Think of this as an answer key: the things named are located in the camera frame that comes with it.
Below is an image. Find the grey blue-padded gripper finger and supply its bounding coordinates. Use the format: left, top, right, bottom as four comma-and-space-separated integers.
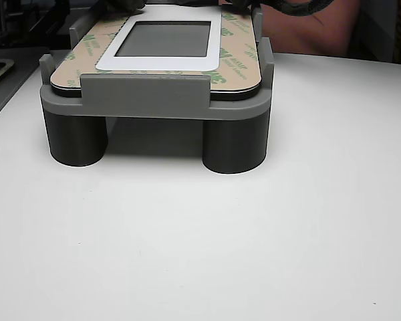
220, 0, 255, 17

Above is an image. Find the tan 3M protective film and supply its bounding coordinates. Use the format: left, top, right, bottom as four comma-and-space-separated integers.
48, 6, 262, 94

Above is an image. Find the person's left forearm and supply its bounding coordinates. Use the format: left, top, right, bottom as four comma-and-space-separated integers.
261, 0, 360, 60

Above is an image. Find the white panel with window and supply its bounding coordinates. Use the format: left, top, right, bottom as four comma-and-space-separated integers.
49, 3, 262, 102

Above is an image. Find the grey 3D-printed fixture stand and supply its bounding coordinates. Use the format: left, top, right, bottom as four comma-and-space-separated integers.
39, 0, 275, 175

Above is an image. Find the flat grey tray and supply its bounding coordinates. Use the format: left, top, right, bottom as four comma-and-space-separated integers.
0, 46, 51, 128

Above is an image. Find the black braided cable loop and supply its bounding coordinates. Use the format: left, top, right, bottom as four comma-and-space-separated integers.
263, 0, 336, 18

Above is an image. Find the tan rounded liner frame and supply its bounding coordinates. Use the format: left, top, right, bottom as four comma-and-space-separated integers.
0, 58, 15, 92

